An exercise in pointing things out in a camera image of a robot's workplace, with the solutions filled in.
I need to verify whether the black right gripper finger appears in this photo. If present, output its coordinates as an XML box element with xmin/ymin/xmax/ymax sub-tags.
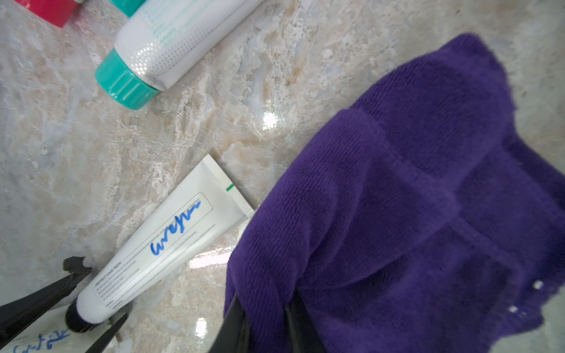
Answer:
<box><xmin>210</xmin><ymin>295</ymin><xmax>325</xmax><ymax>352</ymax></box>

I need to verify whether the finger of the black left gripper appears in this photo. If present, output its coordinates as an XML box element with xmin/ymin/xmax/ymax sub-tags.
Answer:
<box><xmin>86</xmin><ymin>313</ymin><xmax>129</xmax><ymax>353</ymax></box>
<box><xmin>1</xmin><ymin>257</ymin><xmax>92</xmax><ymax>349</ymax></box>

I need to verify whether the white tube black cap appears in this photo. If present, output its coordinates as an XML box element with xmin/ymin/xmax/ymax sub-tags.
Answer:
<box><xmin>66</xmin><ymin>155</ymin><xmax>254</xmax><ymax>332</ymax></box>

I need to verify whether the purple cloth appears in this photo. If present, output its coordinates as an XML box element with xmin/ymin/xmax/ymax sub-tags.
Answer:
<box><xmin>226</xmin><ymin>34</ymin><xmax>564</xmax><ymax>352</ymax></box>

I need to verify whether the white tube grey cap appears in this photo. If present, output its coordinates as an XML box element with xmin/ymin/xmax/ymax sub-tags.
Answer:
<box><xmin>95</xmin><ymin>0</ymin><xmax>260</xmax><ymax>110</ymax></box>

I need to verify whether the white toothpaste tube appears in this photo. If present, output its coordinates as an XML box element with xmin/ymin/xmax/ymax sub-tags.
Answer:
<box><xmin>110</xmin><ymin>0</ymin><xmax>146</xmax><ymax>18</ymax></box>

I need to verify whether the white tube front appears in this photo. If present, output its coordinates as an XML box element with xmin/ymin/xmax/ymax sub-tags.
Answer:
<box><xmin>1</xmin><ymin>305</ymin><xmax>112</xmax><ymax>353</ymax></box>

